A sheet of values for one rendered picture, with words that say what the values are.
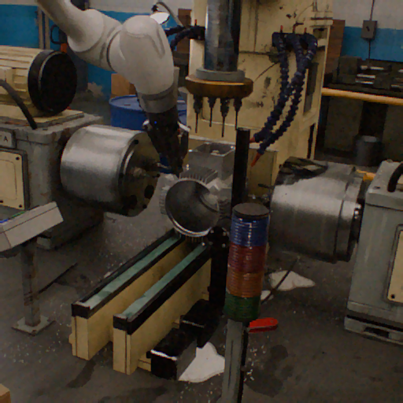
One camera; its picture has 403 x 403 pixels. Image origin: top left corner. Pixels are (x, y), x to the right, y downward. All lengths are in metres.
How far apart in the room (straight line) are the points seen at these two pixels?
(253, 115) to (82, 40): 0.61
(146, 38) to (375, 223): 0.63
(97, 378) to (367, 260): 0.64
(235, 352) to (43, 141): 0.87
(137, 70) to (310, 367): 0.73
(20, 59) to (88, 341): 0.87
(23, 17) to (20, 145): 6.70
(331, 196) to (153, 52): 0.51
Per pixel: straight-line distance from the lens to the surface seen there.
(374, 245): 1.28
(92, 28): 1.26
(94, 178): 1.52
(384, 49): 6.52
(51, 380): 1.17
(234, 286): 0.90
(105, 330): 1.24
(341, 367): 1.26
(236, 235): 0.86
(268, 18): 1.61
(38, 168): 1.62
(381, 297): 1.33
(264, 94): 1.63
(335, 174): 1.33
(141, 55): 1.18
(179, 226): 1.47
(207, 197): 1.61
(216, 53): 1.42
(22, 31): 8.29
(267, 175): 1.54
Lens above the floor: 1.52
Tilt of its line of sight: 20 degrees down
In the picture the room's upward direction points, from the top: 3 degrees clockwise
